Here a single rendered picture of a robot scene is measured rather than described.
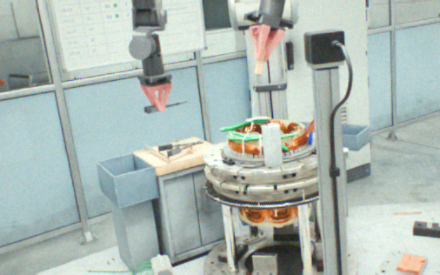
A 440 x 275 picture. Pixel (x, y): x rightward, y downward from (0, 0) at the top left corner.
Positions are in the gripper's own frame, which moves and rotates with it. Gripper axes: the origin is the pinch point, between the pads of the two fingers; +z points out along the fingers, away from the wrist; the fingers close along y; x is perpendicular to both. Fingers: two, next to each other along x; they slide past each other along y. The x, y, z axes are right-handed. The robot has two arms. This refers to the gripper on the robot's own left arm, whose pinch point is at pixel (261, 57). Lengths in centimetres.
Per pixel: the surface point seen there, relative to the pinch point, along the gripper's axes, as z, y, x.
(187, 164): 28.3, -4.7, 19.4
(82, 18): -34, -9, 219
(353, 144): 14.5, 35.7, 5.2
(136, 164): 32.0, -13.4, 35.0
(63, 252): 114, 9, 228
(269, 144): 19.2, 0.7, -9.6
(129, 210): 43, -16, 23
